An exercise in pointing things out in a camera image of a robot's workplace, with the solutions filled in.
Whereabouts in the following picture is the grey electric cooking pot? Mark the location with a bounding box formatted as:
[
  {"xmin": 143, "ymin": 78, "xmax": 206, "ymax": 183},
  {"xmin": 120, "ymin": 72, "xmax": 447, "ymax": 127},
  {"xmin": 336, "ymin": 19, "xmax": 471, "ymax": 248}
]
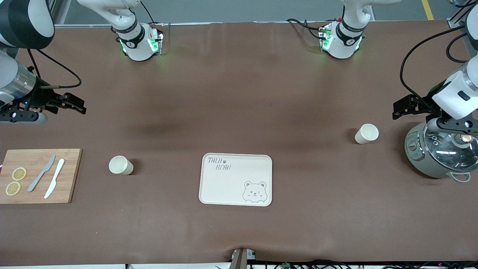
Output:
[{"xmin": 404, "ymin": 121, "xmax": 478, "ymax": 183}]

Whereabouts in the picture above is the black left base cable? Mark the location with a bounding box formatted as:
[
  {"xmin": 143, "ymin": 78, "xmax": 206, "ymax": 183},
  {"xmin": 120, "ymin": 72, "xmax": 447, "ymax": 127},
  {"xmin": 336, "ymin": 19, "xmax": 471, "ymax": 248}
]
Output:
[{"xmin": 286, "ymin": 18, "xmax": 326, "ymax": 40}]

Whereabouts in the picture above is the black right base cable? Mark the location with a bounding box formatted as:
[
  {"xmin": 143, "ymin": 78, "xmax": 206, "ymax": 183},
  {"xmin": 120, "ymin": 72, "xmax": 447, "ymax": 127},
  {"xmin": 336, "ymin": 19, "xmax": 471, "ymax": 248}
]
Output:
[{"xmin": 140, "ymin": 0, "xmax": 157, "ymax": 26}]

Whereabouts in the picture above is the white plastic knife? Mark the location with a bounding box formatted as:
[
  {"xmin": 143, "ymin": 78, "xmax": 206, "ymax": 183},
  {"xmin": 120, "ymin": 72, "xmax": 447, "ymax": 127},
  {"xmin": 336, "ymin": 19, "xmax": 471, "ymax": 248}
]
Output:
[{"xmin": 44, "ymin": 159, "xmax": 65, "ymax": 199}]

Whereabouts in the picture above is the grey metal clamp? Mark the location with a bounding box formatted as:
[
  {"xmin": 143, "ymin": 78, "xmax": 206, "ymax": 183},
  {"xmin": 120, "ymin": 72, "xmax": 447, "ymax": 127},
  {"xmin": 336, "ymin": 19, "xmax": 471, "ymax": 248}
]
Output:
[{"xmin": 231, "ymin": 248, "xmax": 257, "ymax": 269}]

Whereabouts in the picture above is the aluminium frame profile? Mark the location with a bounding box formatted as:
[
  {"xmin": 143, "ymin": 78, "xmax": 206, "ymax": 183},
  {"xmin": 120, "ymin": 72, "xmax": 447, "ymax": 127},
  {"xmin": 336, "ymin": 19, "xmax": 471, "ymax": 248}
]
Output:
[
  {"xmin": 48, "ymin": 0, "xmax": 72, "ymax": 26},
  {"xmin": 447, "ymin": 0, "xmax": 472, "ymax": 29}
]

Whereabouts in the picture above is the black base cable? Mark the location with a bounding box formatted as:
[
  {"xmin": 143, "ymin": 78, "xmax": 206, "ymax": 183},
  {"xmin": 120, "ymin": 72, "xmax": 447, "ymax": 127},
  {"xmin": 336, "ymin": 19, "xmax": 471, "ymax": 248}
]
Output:
[
  {"xmin": 286, "ymin": 18, "xmax": 326, "ymax": 40},
  {"xmin": 140, "ymin": 0, "xmax": 157, "ymax": 26}
]

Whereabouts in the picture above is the white plastic cup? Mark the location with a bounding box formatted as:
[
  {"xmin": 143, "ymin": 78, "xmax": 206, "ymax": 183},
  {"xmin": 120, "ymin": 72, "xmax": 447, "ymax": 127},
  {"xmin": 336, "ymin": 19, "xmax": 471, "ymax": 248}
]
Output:
[{"xmin": 354, "ymin": 124, "xmax": 379, "ymax": 145}]

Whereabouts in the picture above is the grey plastic knife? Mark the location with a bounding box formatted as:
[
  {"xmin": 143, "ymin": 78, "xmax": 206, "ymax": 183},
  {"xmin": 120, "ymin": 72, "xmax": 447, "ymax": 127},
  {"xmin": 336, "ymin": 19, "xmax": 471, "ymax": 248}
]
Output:
[{"xmin": 27, "ymin": 155, "xmax": 56, "ymax": 192}]

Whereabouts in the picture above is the bamboo cutting board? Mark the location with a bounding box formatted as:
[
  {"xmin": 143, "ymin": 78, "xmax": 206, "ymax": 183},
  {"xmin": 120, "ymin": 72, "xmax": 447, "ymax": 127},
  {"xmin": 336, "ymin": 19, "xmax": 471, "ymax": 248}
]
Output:
[{"xmin": 0, "ymin": 149, "xmax": 83, "ymax": 204}]

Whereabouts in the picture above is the cream tray with bear print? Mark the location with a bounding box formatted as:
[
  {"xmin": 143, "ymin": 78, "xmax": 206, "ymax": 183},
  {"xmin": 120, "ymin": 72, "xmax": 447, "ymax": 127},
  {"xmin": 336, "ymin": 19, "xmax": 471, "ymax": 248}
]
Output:
[{"xmin": 199, "ymin": 153, "xmax": 273, "ymax": 207}]

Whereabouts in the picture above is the brown table mat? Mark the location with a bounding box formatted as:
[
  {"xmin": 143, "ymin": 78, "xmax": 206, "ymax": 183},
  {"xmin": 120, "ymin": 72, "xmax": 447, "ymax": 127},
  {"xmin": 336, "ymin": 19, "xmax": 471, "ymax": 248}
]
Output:
[{"xmin": 0, "ymin": 21, "xmax": 478, "ymax": 266}]

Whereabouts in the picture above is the white paper cup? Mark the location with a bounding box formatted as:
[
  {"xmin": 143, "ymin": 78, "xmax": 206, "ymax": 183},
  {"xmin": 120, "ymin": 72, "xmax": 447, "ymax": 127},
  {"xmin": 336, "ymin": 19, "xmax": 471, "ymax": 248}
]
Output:
[{"xmin": 109, "ymin": 155, "xmax": 134, "ymax": 176}]

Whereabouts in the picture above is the glass pot lid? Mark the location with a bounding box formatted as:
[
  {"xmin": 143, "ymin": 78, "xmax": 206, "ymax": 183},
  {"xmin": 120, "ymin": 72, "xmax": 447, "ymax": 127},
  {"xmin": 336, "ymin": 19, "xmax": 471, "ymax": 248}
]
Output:
[{"xmin": 423, "ymin": 129, "xmax": 478, "ymax": 165}]

